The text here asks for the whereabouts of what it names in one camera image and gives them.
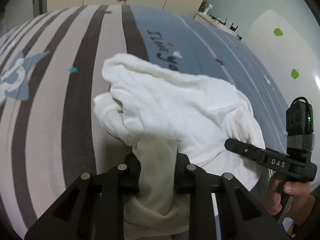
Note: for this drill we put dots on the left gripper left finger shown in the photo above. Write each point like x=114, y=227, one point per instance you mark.
x=122, y=179

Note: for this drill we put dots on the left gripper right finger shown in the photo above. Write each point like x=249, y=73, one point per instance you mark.
x=189, y=177

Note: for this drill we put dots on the white garment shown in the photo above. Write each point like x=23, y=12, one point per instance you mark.
x=159, y=113

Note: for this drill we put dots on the striped grey blue bedsheet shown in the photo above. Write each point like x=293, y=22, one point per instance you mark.
x=51, y=72

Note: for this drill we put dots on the cluttered white side table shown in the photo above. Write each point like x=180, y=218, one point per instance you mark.
x=203, y=15

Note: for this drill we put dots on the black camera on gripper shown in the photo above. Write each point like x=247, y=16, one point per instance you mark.
x=299, y=127

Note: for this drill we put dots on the green leaf wall sticker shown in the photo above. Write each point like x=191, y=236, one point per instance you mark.
x=294, y=74
x=278, y=32

